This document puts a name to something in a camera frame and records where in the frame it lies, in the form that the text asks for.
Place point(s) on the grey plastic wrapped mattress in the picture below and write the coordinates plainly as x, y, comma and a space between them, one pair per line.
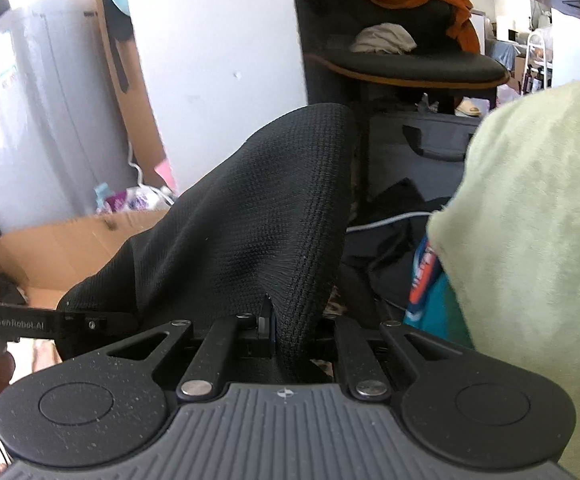
61, 131

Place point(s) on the black shorts with bear lining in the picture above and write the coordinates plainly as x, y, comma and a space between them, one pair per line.
265, 228

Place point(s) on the black office chair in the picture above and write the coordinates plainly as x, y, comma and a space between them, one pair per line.
437, 69

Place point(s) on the detergent bottle teal cap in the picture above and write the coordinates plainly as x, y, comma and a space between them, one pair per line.
102, 192

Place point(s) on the black suitcase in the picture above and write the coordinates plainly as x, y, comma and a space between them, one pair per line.
428, 149

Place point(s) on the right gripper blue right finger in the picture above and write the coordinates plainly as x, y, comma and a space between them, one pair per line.
362, 374

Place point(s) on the brown cardboard sheet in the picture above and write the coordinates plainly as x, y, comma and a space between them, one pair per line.
46, 261

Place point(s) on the purple white refill pouch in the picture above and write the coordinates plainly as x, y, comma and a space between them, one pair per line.
138, 198

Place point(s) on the teal patterned garment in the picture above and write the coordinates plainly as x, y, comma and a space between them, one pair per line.
433, 307

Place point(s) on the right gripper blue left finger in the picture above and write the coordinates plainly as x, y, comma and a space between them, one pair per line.
205, 378

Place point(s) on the beige cloth on chair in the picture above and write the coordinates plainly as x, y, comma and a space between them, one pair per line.
386, 38

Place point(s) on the pale green fleece blanket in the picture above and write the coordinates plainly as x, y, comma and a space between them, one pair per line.
509, 240

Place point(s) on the black bag pile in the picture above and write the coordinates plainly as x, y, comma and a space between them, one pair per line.
374, 276

